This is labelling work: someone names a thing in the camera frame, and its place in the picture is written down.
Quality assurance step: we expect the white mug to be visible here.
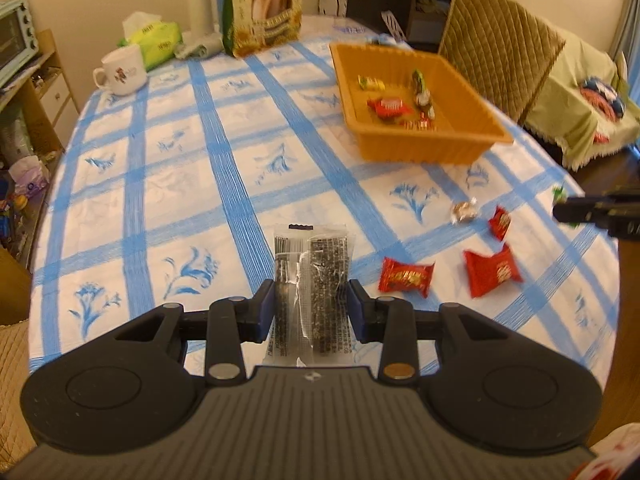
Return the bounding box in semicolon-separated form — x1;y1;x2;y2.
92;44;148;97

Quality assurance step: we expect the blue checked tablecloth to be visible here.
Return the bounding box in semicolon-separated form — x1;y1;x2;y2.
27;15;621;376

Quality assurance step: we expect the clear seaweed packet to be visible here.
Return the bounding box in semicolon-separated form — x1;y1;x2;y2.
262;222;356;366

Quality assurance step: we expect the green tissue pack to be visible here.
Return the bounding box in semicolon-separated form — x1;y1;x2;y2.
117;12;186;72

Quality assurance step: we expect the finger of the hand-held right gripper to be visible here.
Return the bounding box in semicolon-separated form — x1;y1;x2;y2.
552;184;640;241

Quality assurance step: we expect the red gold patterned candy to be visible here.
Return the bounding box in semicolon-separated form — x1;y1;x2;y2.
377;257;436;300

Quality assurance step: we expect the brown candy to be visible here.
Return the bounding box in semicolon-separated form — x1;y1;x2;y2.
450;199;480;223

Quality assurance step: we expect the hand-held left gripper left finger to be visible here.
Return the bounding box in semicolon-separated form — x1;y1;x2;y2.
100;278;277;386

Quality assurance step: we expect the large red square packet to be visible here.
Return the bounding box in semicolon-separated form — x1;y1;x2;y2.
462;244;523;300

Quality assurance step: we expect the red cartoon candy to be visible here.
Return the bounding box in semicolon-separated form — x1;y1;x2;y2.
487;205;512;241

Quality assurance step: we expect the red white printed clothing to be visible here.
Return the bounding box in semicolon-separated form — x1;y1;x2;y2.
570;422;640;480

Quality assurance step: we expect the light blue toaster oven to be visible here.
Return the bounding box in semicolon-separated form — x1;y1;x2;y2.
0;0;40;88

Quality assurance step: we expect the white thermos bottle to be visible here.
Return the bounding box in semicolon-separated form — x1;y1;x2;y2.
182;0;218;43

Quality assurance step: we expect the purple white plastic bag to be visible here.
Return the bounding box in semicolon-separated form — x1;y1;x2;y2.
10;156;51;196

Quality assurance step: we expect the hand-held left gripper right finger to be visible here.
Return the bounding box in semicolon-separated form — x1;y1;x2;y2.
348;278;521;386

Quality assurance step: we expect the white drawer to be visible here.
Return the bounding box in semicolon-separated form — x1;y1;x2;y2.
40;72;73;126

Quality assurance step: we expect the silver green snack packet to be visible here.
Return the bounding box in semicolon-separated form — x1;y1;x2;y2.
411;69;437;120

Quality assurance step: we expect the covered sofa with cushion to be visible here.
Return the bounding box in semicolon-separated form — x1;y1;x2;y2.
520;35;631;171

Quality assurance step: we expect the red packet with white label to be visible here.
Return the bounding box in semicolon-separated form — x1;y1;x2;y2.
367;96;415;120

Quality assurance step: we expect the green sunflower seed bag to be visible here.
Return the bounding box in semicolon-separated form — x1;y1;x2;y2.
220;0;305;58

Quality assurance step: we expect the grey cloth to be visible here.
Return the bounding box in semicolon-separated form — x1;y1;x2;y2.
174;35;223;59

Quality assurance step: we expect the orange plastic tray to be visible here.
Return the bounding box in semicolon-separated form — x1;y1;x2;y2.
329;42;515;165

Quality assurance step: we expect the printed cushion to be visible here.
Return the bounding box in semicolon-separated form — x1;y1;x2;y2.
577;76;628;121

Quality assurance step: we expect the grey metal phone stand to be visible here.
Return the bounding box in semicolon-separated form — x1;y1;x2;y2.
381;10;408;41

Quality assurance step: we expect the chair with quilted cover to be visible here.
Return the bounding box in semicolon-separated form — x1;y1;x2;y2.
0;322;38;466
437;0;581;128

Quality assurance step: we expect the wooden shelf unit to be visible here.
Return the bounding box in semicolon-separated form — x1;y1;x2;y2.
0;30;81;261

